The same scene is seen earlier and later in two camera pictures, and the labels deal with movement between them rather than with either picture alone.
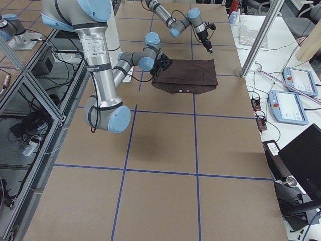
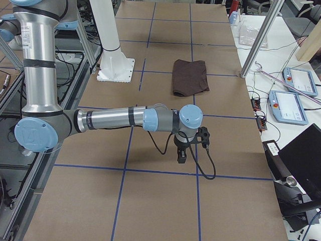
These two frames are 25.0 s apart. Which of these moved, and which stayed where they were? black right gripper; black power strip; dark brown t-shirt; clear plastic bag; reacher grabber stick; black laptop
Moved: dark brown t-shirt; black right gripper
Stayed: black laptop; black power strip; reacher grabber stick; clear plastic bag
